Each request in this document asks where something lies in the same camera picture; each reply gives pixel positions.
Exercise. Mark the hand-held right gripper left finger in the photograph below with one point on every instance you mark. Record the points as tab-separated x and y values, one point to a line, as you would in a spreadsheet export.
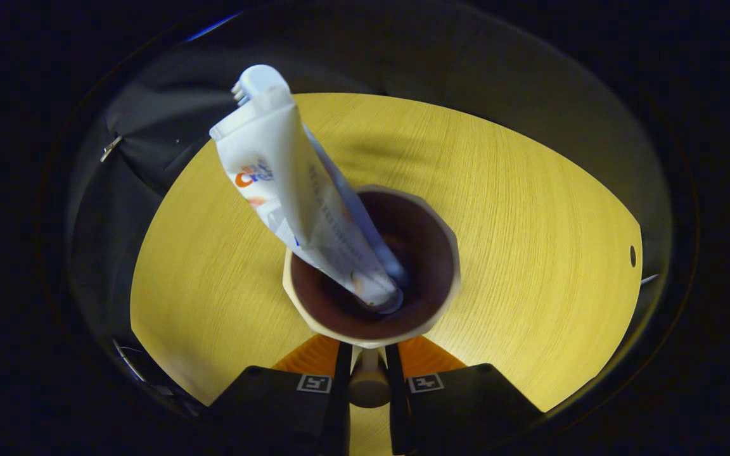
339	411

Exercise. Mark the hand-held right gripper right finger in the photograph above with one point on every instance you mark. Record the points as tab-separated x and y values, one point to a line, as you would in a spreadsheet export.
397	411

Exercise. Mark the beige cup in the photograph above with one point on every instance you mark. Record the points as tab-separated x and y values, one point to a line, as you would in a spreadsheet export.
431	253

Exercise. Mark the white toothpaste tube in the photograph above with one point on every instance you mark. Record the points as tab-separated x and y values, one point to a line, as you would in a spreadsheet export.
276	164

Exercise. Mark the white toothbrush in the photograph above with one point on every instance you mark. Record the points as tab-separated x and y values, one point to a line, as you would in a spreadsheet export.
260	79

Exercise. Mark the wooden desktop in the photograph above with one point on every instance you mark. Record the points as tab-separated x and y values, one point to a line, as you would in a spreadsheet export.
530	221

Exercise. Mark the silver clip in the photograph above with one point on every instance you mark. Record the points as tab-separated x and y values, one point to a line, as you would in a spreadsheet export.
111	149

